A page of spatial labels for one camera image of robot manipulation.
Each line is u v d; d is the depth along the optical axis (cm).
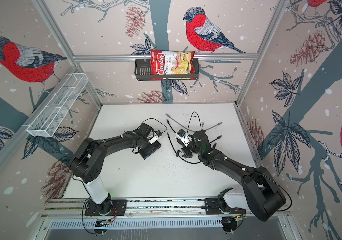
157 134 86
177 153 85
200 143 65
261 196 42
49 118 73
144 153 85
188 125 104
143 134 76
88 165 48
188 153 76
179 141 74
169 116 114
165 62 88
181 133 71
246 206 45
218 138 99
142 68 95
